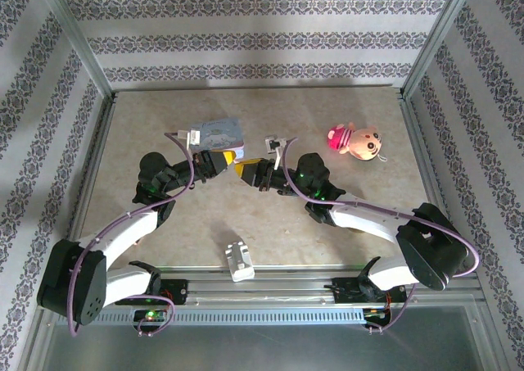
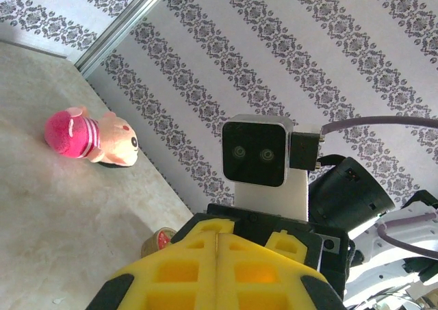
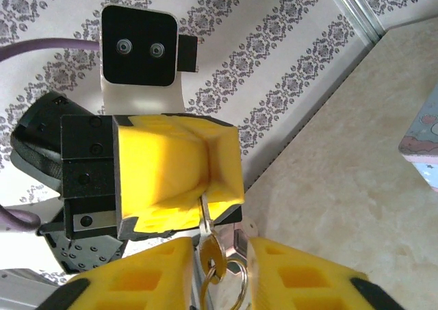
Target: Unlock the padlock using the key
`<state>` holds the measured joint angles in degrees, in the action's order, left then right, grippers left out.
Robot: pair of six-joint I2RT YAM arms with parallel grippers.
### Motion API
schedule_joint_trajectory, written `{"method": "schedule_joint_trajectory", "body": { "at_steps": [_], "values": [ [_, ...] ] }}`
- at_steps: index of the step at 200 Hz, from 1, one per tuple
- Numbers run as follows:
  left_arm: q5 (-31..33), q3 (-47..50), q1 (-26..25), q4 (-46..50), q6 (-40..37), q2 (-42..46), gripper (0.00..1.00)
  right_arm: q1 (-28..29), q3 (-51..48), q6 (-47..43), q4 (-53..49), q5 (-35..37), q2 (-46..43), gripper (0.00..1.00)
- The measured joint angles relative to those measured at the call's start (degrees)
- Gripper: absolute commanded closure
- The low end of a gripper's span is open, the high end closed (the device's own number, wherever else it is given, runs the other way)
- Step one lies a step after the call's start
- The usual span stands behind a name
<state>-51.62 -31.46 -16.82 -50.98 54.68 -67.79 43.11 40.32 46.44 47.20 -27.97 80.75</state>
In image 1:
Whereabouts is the circuit board with orange wires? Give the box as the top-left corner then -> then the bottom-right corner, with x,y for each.
364,307 -> 392,321

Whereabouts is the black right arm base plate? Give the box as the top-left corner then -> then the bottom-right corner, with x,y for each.
331,276 -> 409,306

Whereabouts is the aluminium side rail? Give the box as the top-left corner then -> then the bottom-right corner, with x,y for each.
69,92 -> 119,241
395,88 -> 454,224

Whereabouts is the grey slotted cable duct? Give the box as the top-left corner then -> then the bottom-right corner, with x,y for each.
96,307 -> 368,326

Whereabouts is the white plastic bracket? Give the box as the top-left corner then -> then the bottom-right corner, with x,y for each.
224,242 -> 255,283

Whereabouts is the aluminium frame post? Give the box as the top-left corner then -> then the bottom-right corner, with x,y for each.
32,0 -> 114,97
400,0 -> 478,97

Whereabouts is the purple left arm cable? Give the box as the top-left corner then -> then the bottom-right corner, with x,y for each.
67,131 -> 197,338

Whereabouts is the circuit board with green light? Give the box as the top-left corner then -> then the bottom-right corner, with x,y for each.
133,308 -> 169,323

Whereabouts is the pink and tan plush toy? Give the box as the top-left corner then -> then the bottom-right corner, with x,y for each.
326,120 -> 389,162

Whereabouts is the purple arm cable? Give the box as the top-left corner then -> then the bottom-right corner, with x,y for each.
67,131 -> 197,338
276,136 -> 481,336

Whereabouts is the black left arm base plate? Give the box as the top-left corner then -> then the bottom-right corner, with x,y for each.
116,278 -> 189,306

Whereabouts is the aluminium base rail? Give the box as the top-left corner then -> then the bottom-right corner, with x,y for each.
155,264 -> 481,306

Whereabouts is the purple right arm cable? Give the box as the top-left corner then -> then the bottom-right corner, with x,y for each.
276,136 -> 481,336

